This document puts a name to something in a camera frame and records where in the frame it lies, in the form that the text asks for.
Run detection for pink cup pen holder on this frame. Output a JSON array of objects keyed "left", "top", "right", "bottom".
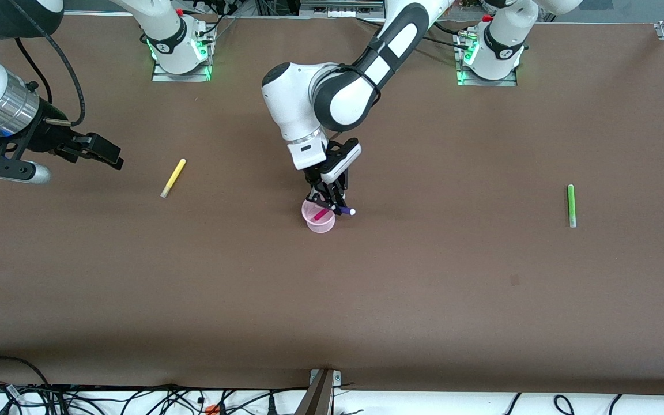
[{"left": 301, "top": 198, "right": 337, "bottom": 234}]

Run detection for yellow marker pen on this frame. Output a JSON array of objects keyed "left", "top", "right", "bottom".
[{"left": 160, "top": 158, "right": 187, "bottom": 199}]

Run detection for white power strip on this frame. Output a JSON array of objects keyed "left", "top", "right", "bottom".
[{"left": 300, "top": 0, "right": 386, "bottom": 19}]

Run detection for aluminium profile leg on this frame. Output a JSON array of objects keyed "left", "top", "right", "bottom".
[{"left": 295, "top": 371, "right": 335, "bottom": 415}]

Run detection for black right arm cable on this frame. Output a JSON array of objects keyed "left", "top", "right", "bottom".
[{"left": 8, "top": 0, "right": 86, "bottom": 127}]

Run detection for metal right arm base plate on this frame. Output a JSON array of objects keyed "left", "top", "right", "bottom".
[{"left": 152, "top": 60, "right": 213, "bottom": 82}]

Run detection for metal table edge bracket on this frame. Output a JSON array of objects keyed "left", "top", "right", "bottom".
[{"left": 309, "top": 369, "right": 342, "bottom": 387}]

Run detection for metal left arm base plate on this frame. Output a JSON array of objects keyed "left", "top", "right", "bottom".
[{"left": 457, "top": 68, "right": 518, "bottom": 88}]

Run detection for black floor cable loop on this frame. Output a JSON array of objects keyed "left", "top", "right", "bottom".
[{"left": 0, "top": 356, "right": 51, "bottom": 388}]

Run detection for tangled black floor cables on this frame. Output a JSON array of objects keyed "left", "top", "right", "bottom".
[{"left": 0, "top": 382, "right": 310, "bottom": 415}]

